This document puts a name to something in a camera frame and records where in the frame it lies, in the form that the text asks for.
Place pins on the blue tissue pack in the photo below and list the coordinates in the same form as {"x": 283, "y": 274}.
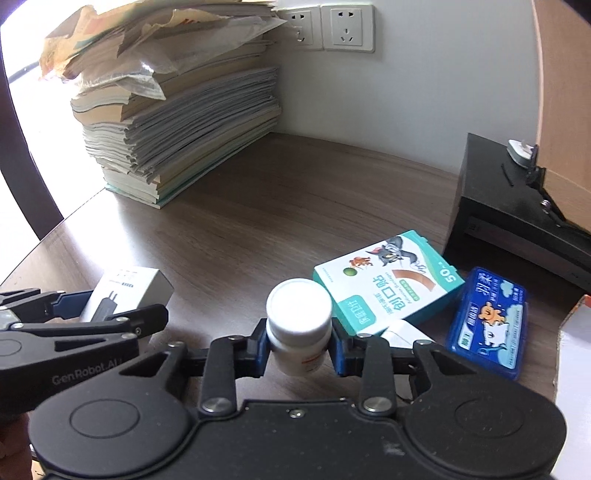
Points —
{"x": 489, "y": 323}

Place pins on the stack of books and papers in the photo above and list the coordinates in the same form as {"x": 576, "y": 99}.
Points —
{"x": 184, "y": 115}

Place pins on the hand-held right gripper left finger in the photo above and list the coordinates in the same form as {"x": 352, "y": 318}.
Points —
{"x": 264, "y": 346}

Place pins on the white pill bottle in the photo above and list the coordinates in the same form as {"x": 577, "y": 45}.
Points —
{"x": 298, "y": 314}

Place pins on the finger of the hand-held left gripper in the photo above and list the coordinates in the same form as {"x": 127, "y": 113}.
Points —
{"x": 69, "y": 305}
{"x": 92, "y": 325}

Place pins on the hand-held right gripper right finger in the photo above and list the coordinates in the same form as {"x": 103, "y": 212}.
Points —
{"x": 339, "y": 357}

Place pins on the black monitor riser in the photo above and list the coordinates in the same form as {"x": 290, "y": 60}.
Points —
{"x": 489, "y": 194}

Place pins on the dark brown wooden frame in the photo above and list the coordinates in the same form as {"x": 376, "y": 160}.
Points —
{"x": 18, "y": 120}

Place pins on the person's left hand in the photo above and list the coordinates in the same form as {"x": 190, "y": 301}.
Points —
{"x": 11, "y": 447}

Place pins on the green bandage box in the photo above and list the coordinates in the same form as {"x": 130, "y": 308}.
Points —
{"x": 383, "y": 286}

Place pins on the white charger packaging box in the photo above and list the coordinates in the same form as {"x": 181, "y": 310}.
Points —
{"x": 134, "y": 288}

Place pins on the wooden reading board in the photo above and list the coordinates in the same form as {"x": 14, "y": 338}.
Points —
{"x": 568, "y": 92}

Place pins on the white wall socket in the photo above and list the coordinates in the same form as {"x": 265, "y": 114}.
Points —
{"x": 300, "y": 23}
{"x": 346, "y": 27}

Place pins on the orange and white cardboard box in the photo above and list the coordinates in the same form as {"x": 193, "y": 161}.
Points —
{"x": 575, "y": 360}

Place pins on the white charger cube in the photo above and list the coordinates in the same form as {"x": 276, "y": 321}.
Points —
{"x": 406, "y": 332}

